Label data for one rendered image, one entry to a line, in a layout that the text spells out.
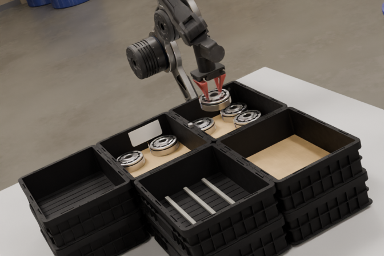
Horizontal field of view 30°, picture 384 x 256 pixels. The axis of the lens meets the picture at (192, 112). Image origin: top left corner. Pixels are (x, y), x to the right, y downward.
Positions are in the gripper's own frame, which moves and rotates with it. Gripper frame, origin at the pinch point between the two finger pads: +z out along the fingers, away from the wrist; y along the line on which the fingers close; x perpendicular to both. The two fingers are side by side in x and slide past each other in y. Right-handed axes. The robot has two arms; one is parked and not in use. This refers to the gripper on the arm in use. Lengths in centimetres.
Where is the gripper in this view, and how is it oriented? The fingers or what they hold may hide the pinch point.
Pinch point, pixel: (213, 93)
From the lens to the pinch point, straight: 239.9
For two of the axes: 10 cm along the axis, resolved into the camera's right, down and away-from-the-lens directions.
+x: -4.6, -3.2, 8.3
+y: 8.6, -4.0, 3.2
